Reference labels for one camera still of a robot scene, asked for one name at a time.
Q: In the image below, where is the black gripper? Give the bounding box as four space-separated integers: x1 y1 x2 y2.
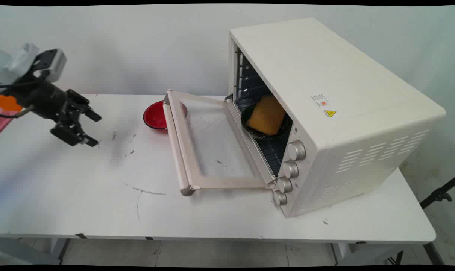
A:
10 77 102 148

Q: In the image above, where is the orange object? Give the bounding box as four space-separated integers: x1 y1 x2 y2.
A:
0 94 24 113

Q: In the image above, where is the pink object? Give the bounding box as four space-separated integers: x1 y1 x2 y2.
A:
0 107 20 134

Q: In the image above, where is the red bowl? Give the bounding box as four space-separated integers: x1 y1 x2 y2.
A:
143 100 188 131

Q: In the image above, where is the glass oven door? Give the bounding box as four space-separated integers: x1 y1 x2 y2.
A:
163 89 278 197

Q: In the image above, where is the yellow bread loaf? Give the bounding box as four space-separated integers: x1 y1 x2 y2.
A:
247 95 287 136

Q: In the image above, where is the white toaster oven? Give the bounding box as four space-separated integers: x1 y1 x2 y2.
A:
227 17 447 218

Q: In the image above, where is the black tripod leg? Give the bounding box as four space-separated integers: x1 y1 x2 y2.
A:
419 176 455 210

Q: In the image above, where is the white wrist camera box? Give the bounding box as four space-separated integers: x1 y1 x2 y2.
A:
31 48 67 84

